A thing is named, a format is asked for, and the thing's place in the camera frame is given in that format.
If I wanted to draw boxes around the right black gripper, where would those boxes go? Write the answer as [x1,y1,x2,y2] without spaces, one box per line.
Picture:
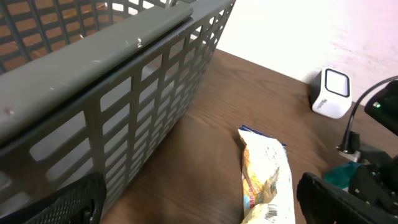
[337,131,397,215]

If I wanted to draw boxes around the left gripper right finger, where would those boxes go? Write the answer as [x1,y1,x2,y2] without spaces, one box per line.
[297,172,397,224]

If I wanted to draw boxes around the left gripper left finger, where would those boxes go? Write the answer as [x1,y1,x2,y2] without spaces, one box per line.
[1,172,107,224]

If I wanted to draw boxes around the teal mouthwash bottle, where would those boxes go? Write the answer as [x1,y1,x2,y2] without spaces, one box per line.
[323,162,362,192]

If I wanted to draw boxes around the cream snack bag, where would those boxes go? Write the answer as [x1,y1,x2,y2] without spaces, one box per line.
[238,125,295,224]

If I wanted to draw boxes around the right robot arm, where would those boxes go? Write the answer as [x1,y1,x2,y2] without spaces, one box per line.
[337,78,397,217]

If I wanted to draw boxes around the white barcode scanner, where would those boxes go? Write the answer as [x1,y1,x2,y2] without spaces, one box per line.
[309,67,352,119]

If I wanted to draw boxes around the grey plastic basket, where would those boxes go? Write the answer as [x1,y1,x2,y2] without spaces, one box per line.
[1,1,234,218]

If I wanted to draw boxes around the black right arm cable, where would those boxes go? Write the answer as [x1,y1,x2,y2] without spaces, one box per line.
[340,75,398,152]

